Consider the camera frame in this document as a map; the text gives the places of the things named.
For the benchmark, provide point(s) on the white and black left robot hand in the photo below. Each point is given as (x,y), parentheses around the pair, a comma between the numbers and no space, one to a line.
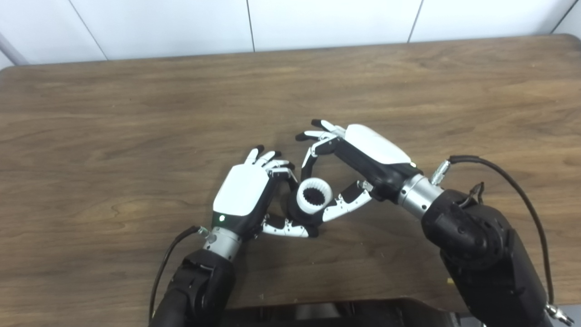
(240,190)

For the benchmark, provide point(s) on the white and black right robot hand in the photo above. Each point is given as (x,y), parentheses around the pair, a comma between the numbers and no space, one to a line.
(376,150)

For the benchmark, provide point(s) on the round black plastic part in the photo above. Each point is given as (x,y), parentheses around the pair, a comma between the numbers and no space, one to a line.
(295,213)

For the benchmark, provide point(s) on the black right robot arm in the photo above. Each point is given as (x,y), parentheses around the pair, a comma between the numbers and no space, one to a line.
(485,254)

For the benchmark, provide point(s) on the black robot torso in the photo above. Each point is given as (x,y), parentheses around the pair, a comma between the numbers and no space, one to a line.
(363,313)

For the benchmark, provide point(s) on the grey wall corner post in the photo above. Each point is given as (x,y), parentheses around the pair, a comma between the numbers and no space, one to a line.
(11,52)

